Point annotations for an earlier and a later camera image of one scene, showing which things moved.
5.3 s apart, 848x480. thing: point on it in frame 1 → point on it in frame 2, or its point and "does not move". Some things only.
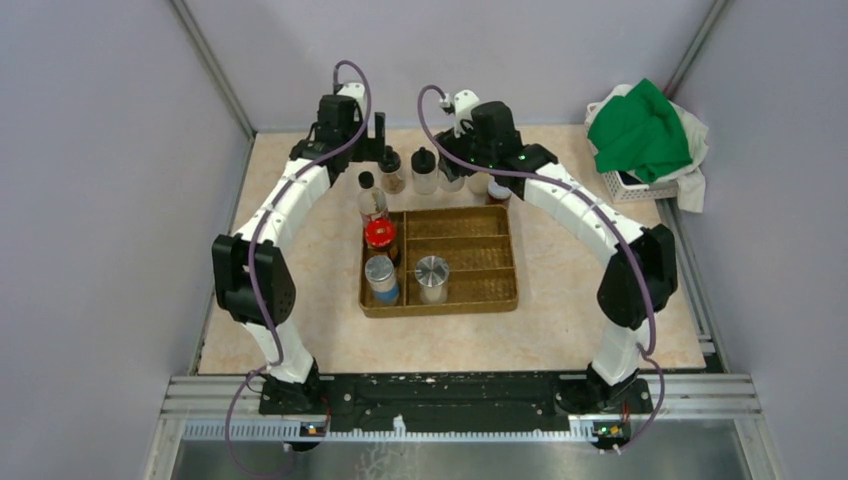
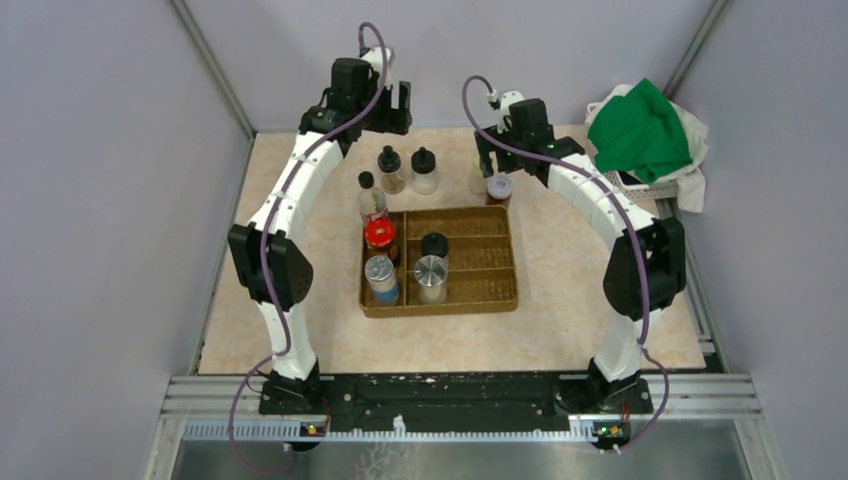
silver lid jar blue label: x=381 y=277 does not move
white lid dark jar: x=497 y=194 does not move
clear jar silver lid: x=432 y=274 does not move
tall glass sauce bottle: x=372 y=202 does not move
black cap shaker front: x=451 y=186 → x=434 y=244
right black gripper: x=450 y=144 → x=486 y=148
